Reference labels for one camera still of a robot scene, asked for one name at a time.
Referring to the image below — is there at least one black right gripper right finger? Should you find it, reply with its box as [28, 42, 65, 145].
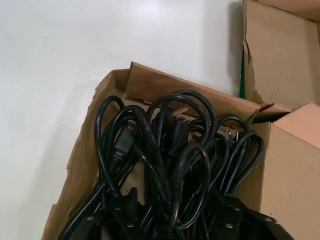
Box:
[209, 193, 293, 240]

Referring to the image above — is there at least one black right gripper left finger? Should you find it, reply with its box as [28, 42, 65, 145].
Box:
[58, 187, 145, 240]

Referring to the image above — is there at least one open brown cardboard box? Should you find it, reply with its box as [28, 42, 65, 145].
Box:
[39, 61, 320, 240]
[241, 0, 320, 112]

